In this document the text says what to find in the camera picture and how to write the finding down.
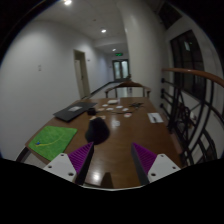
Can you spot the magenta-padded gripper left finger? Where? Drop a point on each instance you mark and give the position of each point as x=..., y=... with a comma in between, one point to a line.
x=65, y=166

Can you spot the open side doorway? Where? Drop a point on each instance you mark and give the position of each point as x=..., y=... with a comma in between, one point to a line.
x=81, y=73

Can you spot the black railing with wooden handrail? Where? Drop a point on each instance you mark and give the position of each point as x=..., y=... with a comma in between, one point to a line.
x=186, y=71

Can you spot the black computer mouse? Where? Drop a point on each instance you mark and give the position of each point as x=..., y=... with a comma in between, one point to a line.
x=97, y=131

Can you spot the glass double door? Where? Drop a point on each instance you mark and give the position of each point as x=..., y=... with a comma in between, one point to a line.
x=120, y=69

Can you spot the wooden armchair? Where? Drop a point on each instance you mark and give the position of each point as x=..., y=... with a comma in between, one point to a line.
x=128, y=84

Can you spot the small black box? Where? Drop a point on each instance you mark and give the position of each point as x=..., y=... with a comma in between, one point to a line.
x=91, y=111

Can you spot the white booklet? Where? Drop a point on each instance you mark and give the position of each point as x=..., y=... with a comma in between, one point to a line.
x=155, y=117

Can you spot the small white card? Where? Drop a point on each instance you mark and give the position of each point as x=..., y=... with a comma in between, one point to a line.
x=125, y=109
x=105, y=105
x=119, y=107
x=115, y=123
x=110, y=109

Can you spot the dark framed window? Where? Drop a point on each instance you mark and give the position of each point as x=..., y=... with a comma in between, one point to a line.
x=186, y=60

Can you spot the small white box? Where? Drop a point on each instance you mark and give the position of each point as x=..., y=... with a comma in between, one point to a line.
x=113, y=101

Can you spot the green exit sign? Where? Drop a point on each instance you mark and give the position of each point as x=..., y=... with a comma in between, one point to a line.
x=118, y=54

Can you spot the small tan card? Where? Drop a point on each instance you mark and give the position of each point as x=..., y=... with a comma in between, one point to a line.
x=101, y=109
x=93, y=117
x=102, y=117

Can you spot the green mouse pad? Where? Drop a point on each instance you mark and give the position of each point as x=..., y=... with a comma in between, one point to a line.
x=50, y=141

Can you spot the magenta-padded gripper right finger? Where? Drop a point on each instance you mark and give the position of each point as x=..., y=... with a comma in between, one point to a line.
x=160, y=166

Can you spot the black closed laptop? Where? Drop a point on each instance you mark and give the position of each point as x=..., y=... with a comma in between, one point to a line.
x=71, y=111

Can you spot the small pinkish card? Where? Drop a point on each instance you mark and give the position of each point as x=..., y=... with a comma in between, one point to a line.
x=127, y=115

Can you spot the round ceiling light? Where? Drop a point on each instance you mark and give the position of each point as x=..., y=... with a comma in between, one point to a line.
x=67, y=2
x=103, y=30

